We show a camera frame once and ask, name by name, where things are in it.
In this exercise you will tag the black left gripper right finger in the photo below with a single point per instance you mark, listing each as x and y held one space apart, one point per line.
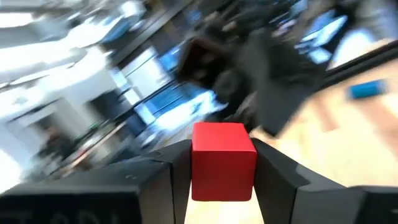
311 202

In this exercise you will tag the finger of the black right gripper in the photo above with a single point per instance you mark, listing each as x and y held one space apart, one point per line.
280 81

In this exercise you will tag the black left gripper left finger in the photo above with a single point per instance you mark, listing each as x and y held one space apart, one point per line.
93 193

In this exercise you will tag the long blue block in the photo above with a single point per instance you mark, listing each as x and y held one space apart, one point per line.
367 89

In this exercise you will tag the red wooden block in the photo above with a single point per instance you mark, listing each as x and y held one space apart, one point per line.
224 161

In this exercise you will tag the black table frame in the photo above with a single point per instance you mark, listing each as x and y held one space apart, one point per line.
373 59

